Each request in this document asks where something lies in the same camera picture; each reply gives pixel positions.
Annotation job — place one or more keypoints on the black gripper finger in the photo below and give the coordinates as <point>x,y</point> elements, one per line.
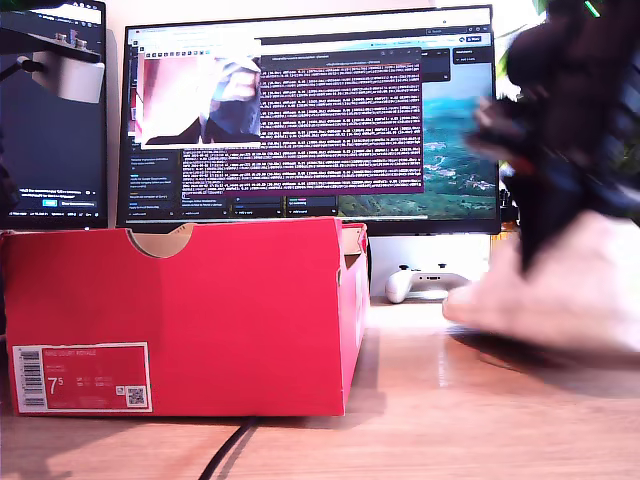
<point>537,235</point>

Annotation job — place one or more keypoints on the white leather sneaker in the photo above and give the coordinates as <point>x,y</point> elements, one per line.
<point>560,300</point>

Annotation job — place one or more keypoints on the red cardboard shoebox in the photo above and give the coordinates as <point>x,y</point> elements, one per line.
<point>200,320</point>

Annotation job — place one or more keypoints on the white game controller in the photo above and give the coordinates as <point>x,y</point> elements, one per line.
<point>400,287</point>

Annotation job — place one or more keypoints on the wide black computer monitor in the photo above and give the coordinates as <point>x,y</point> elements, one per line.
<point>340,125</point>

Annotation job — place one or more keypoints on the narrow black computer monitor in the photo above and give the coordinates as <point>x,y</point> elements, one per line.
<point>50,150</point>

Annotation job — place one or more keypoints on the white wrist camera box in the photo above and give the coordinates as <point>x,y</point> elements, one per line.
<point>75,80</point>

